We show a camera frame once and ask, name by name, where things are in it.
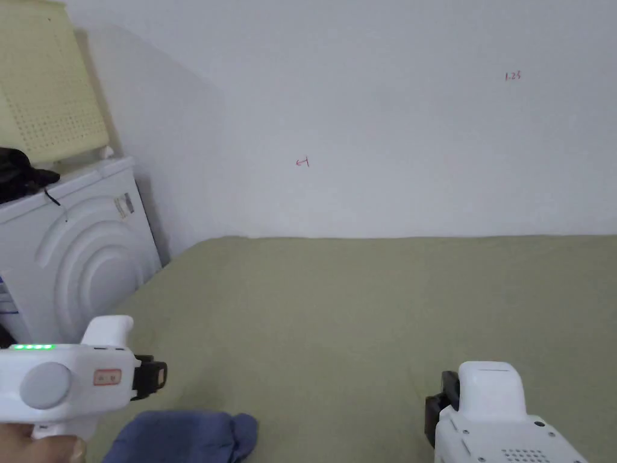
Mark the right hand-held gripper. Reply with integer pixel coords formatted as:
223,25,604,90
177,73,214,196
424,361,590,463

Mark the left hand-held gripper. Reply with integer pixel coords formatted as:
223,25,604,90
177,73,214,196
0,315,169,442

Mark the person's left hand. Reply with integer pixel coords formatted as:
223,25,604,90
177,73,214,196
0,420,89,463

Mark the white washing machine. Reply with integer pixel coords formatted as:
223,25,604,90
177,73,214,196
0,0,163,349

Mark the dark blue garment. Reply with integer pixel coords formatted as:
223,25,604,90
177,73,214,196
100,409,260,463

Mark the bed with pale green sheet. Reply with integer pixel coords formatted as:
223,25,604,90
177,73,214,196
81,235,617,463

